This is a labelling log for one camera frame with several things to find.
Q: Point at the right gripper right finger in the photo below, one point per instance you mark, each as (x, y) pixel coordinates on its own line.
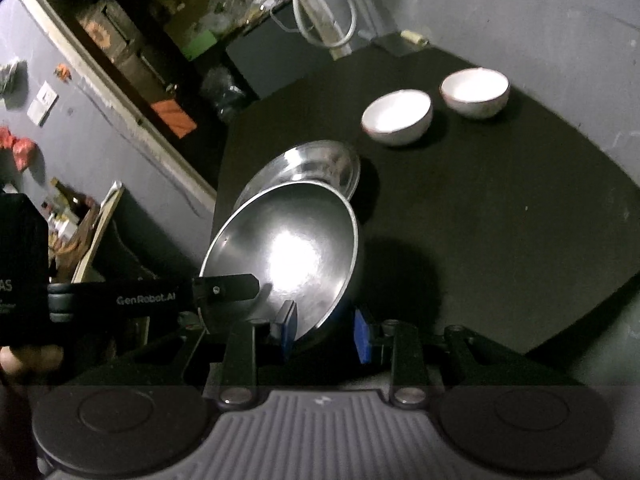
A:
(402, 360)

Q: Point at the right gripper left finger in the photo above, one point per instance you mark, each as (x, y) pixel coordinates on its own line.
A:
(255, 357)

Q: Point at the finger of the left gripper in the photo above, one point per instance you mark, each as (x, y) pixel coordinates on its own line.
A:
(134, 299)

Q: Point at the steel bowl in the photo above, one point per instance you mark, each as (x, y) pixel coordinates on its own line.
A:
(301, 241)

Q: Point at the steel plate with sticker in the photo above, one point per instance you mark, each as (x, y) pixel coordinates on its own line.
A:
(331, 162)

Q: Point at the white ceramic bowl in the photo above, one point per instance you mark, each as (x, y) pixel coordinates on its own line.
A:
(398, 118)
(476, 93)

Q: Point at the left hand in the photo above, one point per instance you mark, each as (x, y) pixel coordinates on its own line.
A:
(15, 362)

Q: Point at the wooden side shelf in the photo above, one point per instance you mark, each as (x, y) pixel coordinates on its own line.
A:
(73, 246)

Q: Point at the red hanging bag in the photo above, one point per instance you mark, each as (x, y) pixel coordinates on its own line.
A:
(23, 150)

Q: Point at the orange poster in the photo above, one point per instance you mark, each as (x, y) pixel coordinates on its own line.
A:
(176, 119)

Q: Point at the green box on shelf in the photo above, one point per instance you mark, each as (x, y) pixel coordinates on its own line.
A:
(199, 45)

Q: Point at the cleaver knife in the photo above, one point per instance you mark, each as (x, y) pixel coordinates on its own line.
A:
(402, 43)

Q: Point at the dark grey cabinet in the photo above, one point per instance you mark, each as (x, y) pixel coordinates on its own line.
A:
(274, 54)

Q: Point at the white wall switch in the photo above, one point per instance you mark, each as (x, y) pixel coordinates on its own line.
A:
(40, 107)

